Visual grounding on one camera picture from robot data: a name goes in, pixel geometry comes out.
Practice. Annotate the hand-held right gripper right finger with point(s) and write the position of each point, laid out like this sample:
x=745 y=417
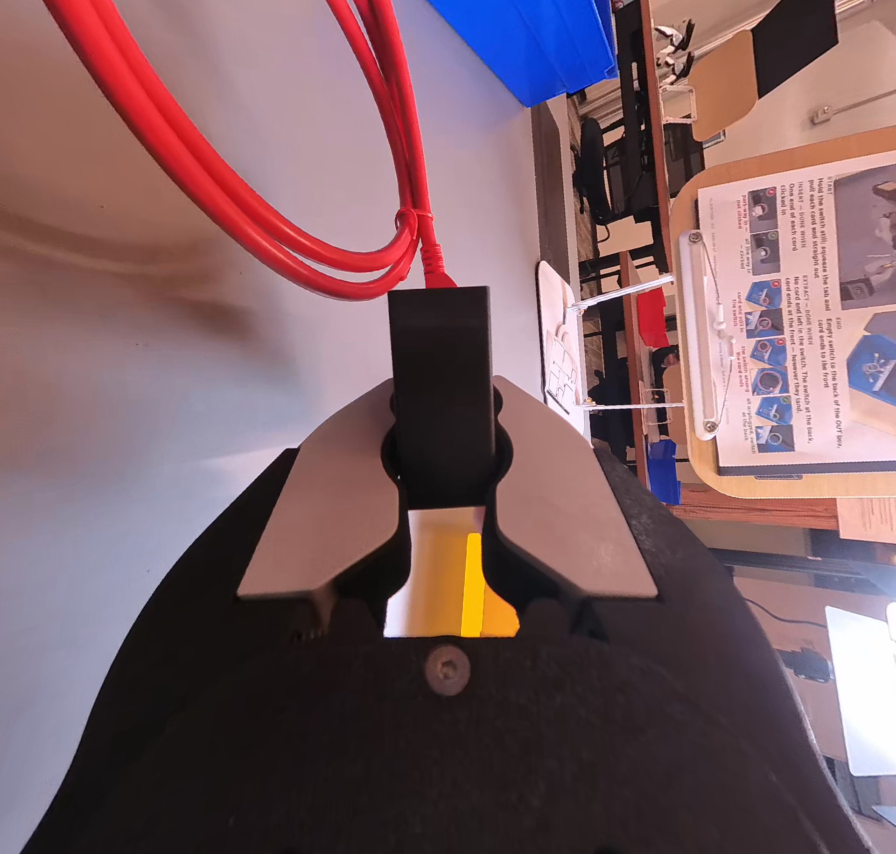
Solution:
x=560 y=504

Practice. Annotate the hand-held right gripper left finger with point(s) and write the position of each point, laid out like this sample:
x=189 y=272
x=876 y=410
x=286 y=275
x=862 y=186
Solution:
x=329 y=490

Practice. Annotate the black network switch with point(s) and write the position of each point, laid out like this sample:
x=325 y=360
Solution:
x=441 y=378

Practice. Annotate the small blue bin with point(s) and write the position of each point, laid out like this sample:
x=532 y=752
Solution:
x=663 y=473

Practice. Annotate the yellow plastic bin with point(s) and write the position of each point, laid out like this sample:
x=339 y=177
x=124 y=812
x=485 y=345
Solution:
x=472 y=588

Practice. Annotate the light wooden board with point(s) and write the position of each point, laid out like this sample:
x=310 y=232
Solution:
x=735 y=482

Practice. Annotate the brown wooden desk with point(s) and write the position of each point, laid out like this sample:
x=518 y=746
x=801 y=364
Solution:
x=756 y=515

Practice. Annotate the small red bin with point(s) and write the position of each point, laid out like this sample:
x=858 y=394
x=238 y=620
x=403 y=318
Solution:
x=654 y=319

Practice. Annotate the white board with diagram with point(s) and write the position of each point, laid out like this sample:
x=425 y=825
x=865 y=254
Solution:
x=556 y=294

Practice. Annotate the white clip bar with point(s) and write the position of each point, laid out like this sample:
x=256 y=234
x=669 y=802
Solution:
x=693 y=322

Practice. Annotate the printed instruction sheet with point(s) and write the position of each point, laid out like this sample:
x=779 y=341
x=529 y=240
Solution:
x=805 y=378

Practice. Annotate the black office chair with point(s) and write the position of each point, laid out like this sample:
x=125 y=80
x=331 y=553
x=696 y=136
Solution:
x=591 y=161

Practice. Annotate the white tablet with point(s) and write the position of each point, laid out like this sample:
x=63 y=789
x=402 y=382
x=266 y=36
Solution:
x=864 y=693

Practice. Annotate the wood and black chair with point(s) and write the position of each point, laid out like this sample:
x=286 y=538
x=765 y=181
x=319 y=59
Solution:
x=728 y=84

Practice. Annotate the blue plastic bin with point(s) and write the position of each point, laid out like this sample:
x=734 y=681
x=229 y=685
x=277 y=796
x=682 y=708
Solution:
x=518 y=21

